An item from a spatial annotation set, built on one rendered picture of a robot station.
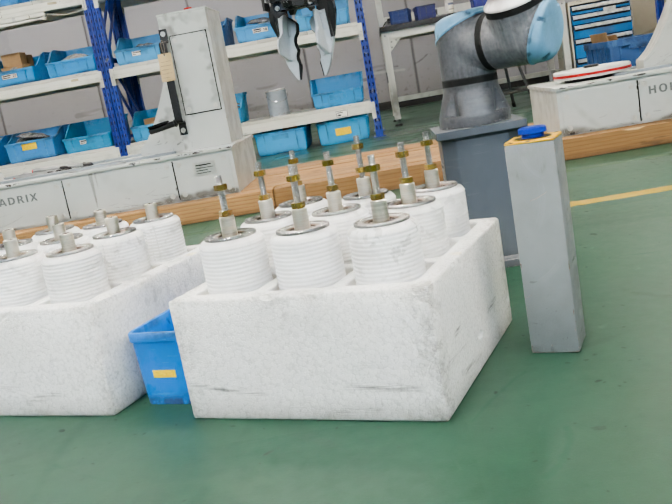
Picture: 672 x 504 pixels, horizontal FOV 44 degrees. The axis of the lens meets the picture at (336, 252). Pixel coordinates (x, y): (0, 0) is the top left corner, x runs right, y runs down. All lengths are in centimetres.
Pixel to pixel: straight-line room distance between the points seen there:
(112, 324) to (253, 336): 29
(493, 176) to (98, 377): 88
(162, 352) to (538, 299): 57
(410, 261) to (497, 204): 70
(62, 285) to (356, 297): 51
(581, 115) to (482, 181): 158
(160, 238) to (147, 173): 181
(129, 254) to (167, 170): 189
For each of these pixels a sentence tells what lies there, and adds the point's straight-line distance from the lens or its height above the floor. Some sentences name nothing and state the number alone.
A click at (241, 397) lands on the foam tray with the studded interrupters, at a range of 119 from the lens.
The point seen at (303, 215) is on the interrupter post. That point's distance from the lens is 113.
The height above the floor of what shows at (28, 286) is 21.
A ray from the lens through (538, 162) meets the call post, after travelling 119.
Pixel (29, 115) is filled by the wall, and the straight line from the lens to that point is 1036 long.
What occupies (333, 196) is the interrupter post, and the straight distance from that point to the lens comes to 124.
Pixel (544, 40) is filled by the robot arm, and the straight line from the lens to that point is 167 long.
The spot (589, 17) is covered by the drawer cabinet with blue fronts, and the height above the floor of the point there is 55.
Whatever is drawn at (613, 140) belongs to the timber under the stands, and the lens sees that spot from 325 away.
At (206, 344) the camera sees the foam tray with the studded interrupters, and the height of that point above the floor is 11.
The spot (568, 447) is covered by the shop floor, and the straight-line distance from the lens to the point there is 99.
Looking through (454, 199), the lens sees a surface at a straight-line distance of 128.
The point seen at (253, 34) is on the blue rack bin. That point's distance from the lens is 592.
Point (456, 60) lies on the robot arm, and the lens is 175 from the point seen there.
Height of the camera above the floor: 44
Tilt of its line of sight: 12 degrees down
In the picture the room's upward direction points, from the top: 10 degrees counter-clockwise
